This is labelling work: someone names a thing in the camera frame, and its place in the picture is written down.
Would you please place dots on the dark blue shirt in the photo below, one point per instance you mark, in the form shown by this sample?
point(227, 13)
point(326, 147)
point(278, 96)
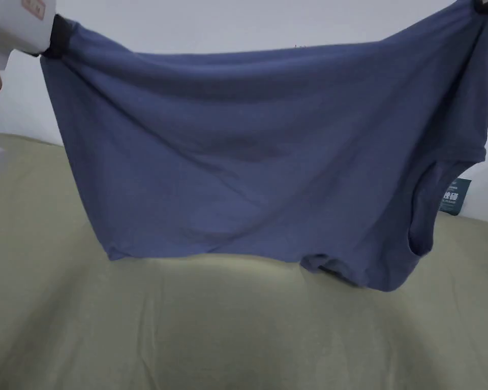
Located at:
point(268, 154)

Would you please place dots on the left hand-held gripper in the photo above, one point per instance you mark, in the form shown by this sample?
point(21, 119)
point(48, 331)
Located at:
point(20, 28)

